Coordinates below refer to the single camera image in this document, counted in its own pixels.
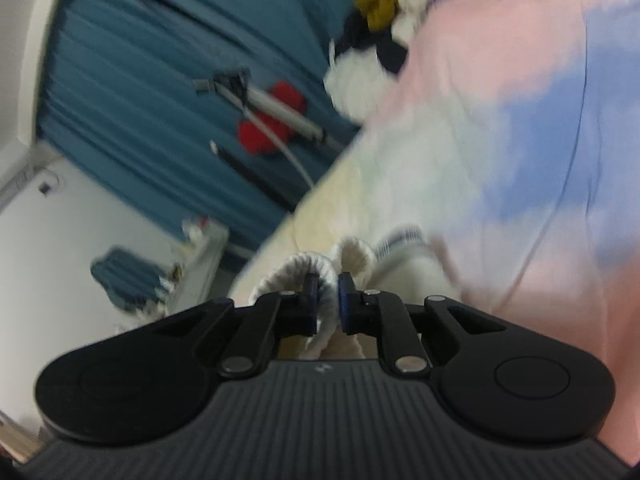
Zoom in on white garment with striped trim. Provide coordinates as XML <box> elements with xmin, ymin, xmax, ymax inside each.
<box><xmin>246</xmin><ymin>226</ymin><xmax>462</xmax><ymax>360</ymax></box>

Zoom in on white desk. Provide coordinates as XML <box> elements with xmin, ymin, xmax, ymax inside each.
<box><xmin>165</xmin><ymin>217</ymin><xmax>229</xmax><ymax>314</ymax></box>

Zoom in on red cloth on chair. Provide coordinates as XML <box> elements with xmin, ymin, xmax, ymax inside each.
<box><xmin>238</xmin><ymin>80</ymin><xmax>307</xmax><ymax>156</ymax></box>

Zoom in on silver tripod stand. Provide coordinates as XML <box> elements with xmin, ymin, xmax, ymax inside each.
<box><xmin>191</xmin><ymin>70</ymin><xmax>345</xmax><ymax>190</ymax></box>

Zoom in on pastel pink blue bed quilt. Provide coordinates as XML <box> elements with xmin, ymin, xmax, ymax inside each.
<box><xmin>231</xmin><ymin>0</ymin><xmax>639</xmax><ymax>463</ymax></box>

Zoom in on white puffy jacket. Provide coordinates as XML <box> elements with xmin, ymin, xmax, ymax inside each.
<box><xmin>323</xmin><ymin>40</ymin><xmax>397</xmax><ymax>125</ymax></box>

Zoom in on blue curtain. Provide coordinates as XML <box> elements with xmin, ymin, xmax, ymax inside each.
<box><xmin>37</xmin><ymin>0</ymin><xmax>356</xmax><ymax>250</ymax></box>

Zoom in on teal cloth on wall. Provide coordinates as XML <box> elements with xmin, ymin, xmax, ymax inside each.
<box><xmin>90</xmin><ymin>246</ymin><xmax>168</xmax><ymax>314</ymax></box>

